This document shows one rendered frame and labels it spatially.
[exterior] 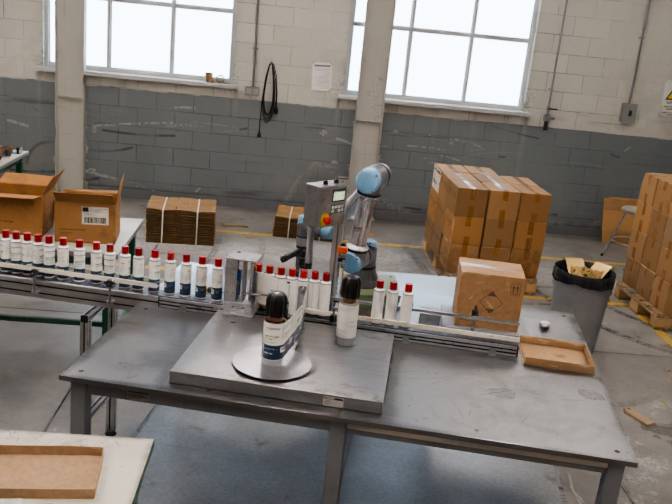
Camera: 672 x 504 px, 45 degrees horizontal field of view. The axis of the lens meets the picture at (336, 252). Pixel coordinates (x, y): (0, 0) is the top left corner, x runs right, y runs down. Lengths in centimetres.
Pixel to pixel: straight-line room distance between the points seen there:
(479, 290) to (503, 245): 333
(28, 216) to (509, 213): 395
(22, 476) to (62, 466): 12
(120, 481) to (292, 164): 677
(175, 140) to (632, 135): 508
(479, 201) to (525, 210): 41
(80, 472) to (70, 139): 691
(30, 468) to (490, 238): 511
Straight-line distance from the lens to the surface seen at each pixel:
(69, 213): 492
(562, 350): 388
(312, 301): 369
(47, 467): 271
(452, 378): 339
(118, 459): 273
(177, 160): 916
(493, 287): 385
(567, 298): 598
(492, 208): 704
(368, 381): 314
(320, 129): 901
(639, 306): 733
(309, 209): 362
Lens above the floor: 222
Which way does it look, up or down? 17 degrees down
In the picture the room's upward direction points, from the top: 6 degrees clockwise
